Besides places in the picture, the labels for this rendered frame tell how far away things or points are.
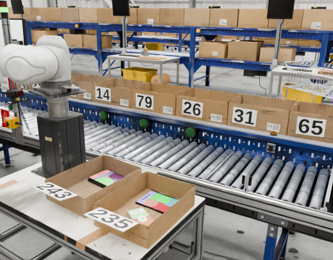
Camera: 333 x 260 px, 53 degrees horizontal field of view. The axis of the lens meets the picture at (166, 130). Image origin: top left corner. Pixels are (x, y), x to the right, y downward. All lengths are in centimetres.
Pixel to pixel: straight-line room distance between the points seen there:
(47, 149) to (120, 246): 77
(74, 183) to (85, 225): 37
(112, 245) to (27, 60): 83
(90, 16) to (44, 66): 729
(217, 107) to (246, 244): 105
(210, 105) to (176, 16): 529
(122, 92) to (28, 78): 125
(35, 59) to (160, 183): 80
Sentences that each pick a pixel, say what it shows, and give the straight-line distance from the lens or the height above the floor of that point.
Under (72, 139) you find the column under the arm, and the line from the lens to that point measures 186.
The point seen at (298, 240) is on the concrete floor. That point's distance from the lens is 284.
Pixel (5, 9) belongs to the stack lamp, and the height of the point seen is 161.
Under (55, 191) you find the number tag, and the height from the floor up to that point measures 86.
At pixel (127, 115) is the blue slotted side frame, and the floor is 84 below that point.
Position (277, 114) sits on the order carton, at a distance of 221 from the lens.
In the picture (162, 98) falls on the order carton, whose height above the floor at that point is 100.
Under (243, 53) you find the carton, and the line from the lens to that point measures 669.
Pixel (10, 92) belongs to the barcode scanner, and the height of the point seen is 108.
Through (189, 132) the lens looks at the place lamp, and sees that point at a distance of 236.
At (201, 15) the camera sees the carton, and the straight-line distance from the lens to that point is 724.
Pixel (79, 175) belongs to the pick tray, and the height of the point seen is 79.
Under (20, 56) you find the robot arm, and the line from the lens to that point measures 155.
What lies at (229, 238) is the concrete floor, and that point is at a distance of 271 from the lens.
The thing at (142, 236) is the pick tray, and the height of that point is 80.
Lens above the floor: 159
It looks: 19 degrees down
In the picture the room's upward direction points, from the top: 1 degrees clockwise
